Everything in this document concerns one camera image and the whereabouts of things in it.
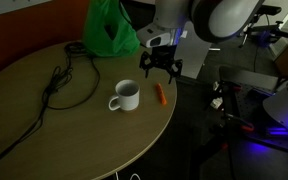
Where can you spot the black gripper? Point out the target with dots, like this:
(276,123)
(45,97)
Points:
(164,54)

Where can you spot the orange carrot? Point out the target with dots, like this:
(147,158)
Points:
(160,93)

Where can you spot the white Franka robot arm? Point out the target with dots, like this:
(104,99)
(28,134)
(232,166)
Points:
(230,16)

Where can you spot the white ceramic mug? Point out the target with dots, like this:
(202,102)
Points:
(129,100)

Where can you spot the green plastic bag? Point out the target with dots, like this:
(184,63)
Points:
(97,43)

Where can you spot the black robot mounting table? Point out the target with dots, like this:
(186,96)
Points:
(250,80)

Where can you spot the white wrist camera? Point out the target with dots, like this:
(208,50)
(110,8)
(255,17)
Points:
(150,36)

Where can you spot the black camera stand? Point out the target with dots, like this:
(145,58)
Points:
(277,31)

